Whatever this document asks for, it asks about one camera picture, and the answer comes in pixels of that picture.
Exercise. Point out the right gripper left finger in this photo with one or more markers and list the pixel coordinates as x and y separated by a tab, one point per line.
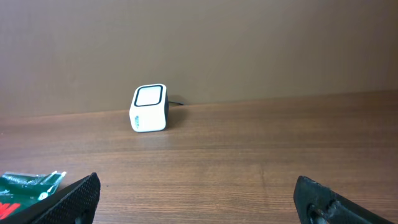
76	203

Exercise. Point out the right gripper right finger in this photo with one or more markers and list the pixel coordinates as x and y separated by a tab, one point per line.
316	203

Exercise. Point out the green 3M gloves packet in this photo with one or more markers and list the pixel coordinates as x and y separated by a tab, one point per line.
20	191

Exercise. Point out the white barcode scanner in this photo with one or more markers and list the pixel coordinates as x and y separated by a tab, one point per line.
149	108

